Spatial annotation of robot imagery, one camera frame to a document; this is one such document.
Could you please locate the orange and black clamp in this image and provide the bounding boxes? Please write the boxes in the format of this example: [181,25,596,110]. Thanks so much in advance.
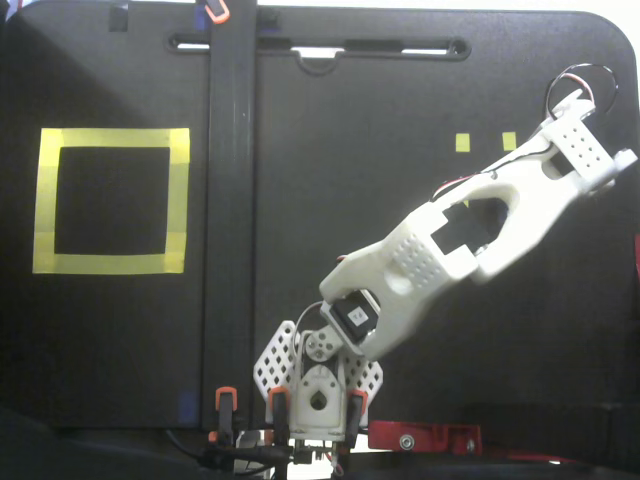
[208,385,240,449]
[197,0,232,25]

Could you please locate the yellow tape square outline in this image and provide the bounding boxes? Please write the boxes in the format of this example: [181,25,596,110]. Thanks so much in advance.
[31,127,192,276]

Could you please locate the black cable bundle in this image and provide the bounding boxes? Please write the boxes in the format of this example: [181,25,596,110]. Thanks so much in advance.
[164,427,351,474]

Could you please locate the red white black servo cable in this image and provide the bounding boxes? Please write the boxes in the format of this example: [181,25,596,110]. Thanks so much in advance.
[432,62,622,201]

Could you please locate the black flat strip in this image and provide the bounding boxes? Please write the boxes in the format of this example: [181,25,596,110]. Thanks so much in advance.
[201,0,259,431]

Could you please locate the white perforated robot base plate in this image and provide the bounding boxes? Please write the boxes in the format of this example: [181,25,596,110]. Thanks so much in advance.
[252,320,386,429]

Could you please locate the red metal corner bracket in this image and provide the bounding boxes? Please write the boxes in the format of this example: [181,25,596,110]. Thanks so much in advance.
[368,419,484,457]

